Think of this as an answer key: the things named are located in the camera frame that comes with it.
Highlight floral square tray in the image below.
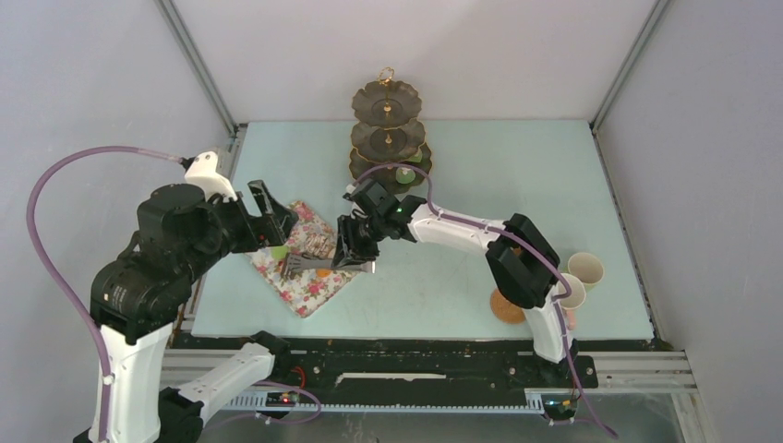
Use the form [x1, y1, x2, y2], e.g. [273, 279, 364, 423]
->
[246, 200, 359, 318]

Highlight green macaron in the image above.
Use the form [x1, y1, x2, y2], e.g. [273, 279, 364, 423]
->
[270, 245, 289, 261]

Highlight green striped cake slice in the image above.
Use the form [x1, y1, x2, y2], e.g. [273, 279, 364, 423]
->
[407, 149, 423, 163]

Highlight cream paper cup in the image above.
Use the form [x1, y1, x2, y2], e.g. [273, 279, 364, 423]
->
[567, 252, 605, 292]

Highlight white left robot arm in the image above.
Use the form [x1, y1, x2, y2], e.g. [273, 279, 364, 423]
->
[78, 151, 297, 442]

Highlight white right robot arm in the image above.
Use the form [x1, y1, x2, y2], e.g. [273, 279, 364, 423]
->
[332, 178, 574, 386]

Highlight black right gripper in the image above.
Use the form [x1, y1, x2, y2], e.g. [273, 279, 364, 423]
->
[331, 215, 388, 272]

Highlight three tier dessert stand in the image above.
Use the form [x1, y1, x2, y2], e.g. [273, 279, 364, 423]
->
[348, 66, 433, 195]

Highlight left aluminium frame post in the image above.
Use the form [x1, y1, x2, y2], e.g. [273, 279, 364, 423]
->
[154, 0, 238, 138]

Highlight aluminium frame post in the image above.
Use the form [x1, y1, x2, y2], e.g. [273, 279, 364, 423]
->
[590, 0, 673, 135]
[154, 0, 238, 138]

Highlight woven rattan coaster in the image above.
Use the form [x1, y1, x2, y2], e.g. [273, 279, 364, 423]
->
[489, 289, 525, 325]

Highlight right aluminium frame post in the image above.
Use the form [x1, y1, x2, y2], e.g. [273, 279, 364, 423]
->
[590, 0, 673, 135]

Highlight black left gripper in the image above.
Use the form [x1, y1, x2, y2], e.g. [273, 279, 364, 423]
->
[182, 177, 300, 280]

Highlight pink mug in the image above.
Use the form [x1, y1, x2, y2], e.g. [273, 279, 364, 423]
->
[560, 273, 586, 330]

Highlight chocolate drizzled donut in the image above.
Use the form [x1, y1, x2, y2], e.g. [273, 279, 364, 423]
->
[304, 233, 336, 258]

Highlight stainless steel serving tongs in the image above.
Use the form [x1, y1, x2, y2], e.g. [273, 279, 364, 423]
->
[288, 254, 342, 272]

